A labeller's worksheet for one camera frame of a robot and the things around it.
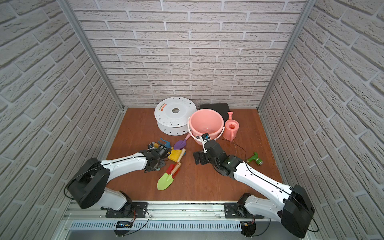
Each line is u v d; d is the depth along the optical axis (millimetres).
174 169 854
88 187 432
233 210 739
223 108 1137
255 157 905
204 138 687
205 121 894
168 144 976
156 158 696
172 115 1027
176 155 915
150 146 818
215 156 579
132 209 710
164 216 729
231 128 931
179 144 979
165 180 832
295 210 389
